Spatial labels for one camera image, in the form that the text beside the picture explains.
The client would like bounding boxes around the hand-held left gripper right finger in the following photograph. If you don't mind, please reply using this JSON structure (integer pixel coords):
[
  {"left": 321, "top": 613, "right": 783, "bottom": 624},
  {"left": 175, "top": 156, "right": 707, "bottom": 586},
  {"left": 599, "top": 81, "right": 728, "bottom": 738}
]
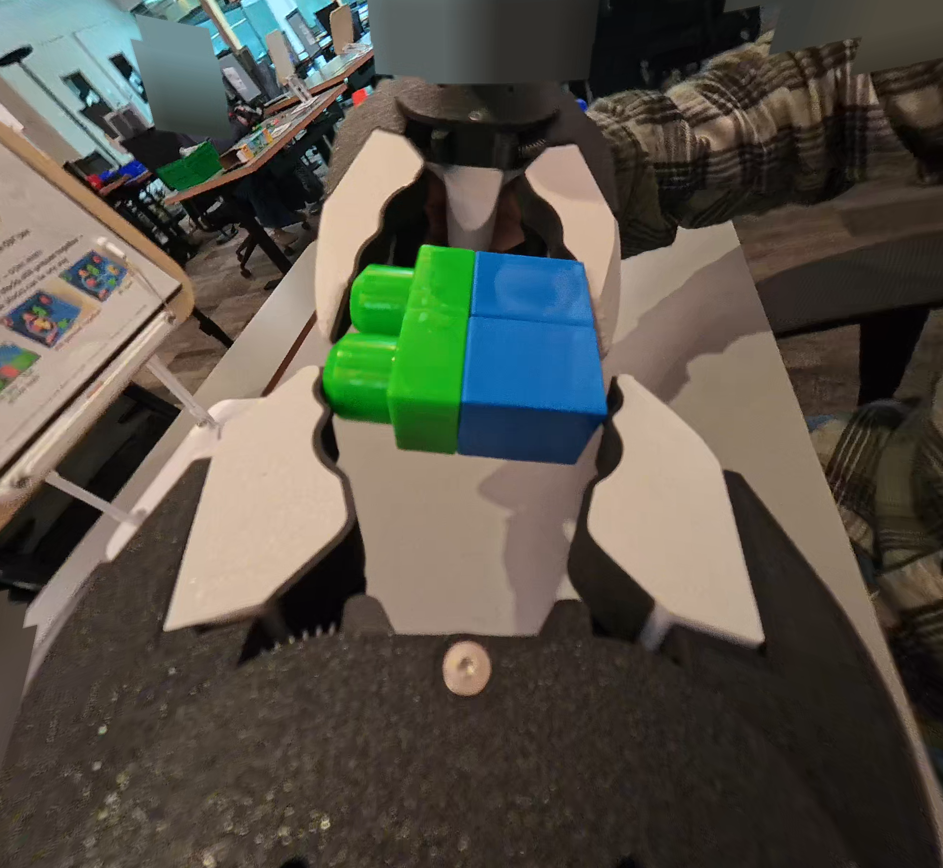
[{"left": 569, "top": 374, "right": 767, "bottom": 654}]

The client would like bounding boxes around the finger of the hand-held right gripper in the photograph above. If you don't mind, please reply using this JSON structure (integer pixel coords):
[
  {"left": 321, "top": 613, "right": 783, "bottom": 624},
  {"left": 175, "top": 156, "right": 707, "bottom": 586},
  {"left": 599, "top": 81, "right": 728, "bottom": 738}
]
[
  {"left": 525, "top": 143, "right": 625, "bottom": 362},
  {"left": 314, "top": 129, "right": 427, "bottom": 340}
]

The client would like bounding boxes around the clear acrylic board stand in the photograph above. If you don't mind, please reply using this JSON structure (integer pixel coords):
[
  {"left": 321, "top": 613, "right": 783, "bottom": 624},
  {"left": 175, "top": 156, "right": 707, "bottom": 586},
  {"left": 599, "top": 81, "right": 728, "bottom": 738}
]
[{"left": 0, "top": 356, "right": 255, "bottom": 563}]

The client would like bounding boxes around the green plastic crate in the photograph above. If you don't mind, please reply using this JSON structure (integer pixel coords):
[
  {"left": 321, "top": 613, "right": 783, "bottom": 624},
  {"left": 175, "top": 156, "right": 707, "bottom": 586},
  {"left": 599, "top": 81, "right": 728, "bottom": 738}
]
[{"left": 157, "top": 144, "right": 223, "bottom": 191}]

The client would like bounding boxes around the person's right forearm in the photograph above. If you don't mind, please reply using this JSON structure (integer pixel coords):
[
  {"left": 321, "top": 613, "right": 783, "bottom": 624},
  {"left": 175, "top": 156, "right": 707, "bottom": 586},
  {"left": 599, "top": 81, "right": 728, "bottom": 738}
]
[{"left": 585, "top": 39, "right": 943, "bottom": 257}]

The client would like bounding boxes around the wooden background desk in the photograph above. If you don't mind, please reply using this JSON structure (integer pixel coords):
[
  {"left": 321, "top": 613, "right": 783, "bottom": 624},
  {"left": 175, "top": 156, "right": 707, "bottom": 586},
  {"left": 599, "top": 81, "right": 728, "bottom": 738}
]
[{"left": 164, "top": 83, "right": 347, "bottom": 280}]

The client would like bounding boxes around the white printed instruction board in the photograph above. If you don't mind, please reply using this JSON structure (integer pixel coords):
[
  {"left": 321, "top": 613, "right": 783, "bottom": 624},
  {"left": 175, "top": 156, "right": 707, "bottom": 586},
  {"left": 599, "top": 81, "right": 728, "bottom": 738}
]
[{"left": 0, "top": 122, "right": 194, "bottom": 475}]

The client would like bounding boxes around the green mega block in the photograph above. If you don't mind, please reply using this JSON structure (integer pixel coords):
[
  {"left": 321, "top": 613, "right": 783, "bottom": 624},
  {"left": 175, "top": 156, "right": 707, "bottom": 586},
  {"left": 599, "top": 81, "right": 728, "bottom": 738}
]
[{"left": 322, "top": 245, "right": 476, "bottom": 455}]

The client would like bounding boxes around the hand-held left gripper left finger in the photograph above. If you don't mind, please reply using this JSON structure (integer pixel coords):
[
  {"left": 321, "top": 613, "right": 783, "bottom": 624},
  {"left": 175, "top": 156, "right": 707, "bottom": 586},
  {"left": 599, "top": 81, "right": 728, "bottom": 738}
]
[{"left": 164, "top": 365, "right": 367, "bottom": 644}]

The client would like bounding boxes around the person's plaid shirt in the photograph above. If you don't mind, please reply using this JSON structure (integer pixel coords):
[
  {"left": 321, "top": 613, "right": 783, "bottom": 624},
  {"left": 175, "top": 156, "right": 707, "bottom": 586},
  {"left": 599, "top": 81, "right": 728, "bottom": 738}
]
[{"left": 806, "top": 396, "right": 943, "bottom": 736}]

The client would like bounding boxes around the blue mega block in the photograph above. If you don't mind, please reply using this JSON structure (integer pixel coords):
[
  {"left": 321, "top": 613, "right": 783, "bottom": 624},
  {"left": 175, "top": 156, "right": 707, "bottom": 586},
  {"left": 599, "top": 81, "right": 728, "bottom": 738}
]
[{"left": 457, "top": 251, "right": 610, "bottom": 466}]

